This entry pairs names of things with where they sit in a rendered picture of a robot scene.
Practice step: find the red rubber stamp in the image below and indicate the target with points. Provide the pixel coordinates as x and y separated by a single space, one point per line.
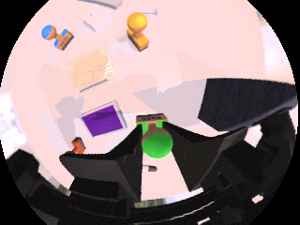
79 148

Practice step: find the purple ink pad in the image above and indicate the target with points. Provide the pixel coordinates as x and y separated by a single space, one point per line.
104 120

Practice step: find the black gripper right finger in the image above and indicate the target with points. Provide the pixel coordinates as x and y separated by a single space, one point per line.
196 154

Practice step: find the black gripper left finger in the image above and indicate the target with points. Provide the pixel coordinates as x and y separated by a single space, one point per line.
124 164

